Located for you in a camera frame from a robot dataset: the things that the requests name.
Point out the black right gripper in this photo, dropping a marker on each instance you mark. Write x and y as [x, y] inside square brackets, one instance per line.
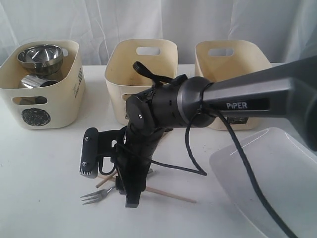
[131, 153]

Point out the wooden chopstick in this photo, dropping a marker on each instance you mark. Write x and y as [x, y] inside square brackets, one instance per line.
[167, 194]
[106, 179]

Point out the steel fork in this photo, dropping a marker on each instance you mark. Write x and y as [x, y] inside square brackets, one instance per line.
[97, 196]

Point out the steel cup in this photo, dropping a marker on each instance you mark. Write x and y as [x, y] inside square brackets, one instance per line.
[33, 81]

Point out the white square ceramic plate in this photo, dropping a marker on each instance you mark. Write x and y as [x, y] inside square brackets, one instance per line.
[286, 172]

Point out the large steel bowl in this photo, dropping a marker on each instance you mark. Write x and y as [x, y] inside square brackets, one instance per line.
[43, 59]

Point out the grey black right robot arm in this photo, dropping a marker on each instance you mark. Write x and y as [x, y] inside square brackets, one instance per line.
[286, 91]

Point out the cream bin circle mark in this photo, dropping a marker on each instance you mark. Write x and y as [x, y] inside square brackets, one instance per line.
[48, 107]

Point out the cream bin triangle mark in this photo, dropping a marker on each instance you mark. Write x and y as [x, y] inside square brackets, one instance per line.
[158, 55]

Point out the cream bin square mark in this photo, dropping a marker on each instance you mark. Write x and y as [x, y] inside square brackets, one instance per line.
[221, 60]

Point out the white curtain backdrop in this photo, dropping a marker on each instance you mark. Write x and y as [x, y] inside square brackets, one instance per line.
[285, 30]

